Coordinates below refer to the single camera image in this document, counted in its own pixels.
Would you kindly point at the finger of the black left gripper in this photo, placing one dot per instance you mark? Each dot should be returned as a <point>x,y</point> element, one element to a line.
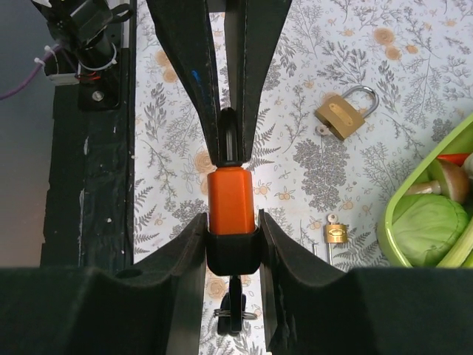
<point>184,31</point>
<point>263,23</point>

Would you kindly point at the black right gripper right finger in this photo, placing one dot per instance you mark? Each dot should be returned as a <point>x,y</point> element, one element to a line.
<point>311,307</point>

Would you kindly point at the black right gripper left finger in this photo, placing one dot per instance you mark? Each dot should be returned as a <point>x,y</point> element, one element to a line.
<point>153,307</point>

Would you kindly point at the orange black padlock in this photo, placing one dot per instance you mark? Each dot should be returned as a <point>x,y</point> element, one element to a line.
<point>233,244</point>

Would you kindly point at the large brass padlock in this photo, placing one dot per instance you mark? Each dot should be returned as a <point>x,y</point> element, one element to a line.
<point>340,117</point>

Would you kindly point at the black-headed key pair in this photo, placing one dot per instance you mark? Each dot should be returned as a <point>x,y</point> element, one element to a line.
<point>232,313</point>

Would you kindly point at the small brass padlock open shackle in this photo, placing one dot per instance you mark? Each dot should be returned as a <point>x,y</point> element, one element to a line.
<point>334,233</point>

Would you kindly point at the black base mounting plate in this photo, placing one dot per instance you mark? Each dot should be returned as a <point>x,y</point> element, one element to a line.
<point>88,213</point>

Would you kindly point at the floral patterned table mat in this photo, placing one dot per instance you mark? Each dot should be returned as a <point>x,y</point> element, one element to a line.
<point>416,55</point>

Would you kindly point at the green round cabbage toy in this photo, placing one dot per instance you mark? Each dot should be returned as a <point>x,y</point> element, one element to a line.
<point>425,227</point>

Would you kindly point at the brown mushroom toy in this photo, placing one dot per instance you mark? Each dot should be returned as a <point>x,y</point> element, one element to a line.
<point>447,179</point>

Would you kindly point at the green plastic tray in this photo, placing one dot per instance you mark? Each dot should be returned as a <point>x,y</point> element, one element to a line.
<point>456,148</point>

